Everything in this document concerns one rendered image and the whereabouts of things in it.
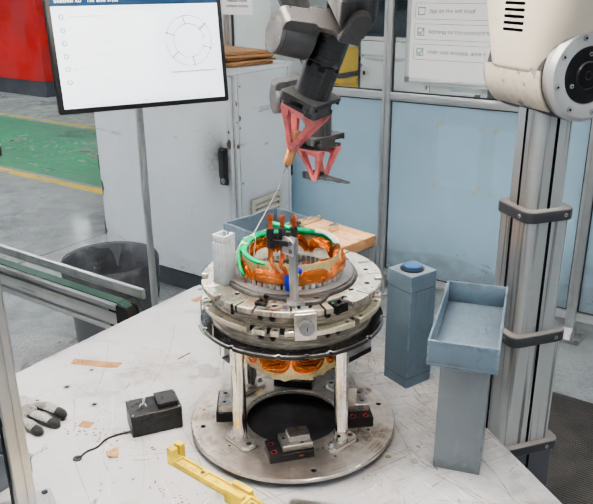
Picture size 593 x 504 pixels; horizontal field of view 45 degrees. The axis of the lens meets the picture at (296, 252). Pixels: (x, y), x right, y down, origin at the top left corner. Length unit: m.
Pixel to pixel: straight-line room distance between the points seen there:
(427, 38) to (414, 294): 2.19
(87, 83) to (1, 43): 3.07
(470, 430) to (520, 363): 0.29
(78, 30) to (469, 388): 1.47
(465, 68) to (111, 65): 1.78
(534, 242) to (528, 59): 0.35
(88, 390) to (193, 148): 2.23
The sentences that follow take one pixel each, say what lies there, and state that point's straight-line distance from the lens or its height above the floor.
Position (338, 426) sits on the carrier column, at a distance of 1.32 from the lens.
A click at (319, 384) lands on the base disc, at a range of 1.52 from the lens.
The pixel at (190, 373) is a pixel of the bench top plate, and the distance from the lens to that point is 1.62.
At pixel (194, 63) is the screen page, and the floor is 1.35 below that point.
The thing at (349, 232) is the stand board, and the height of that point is 1.06.
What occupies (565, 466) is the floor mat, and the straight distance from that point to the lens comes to 2.75.
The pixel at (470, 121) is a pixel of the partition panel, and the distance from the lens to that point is 3.51.
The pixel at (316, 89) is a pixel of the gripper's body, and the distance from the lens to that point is 1.15.
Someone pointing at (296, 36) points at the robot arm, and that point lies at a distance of 1.10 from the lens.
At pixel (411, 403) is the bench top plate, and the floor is 0.78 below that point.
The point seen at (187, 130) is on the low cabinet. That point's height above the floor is 0.89.
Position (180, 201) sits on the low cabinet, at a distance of 3.82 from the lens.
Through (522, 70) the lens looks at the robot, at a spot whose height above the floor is 1.43.
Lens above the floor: 1.58
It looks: 21 degrees down
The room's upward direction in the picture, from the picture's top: straight up
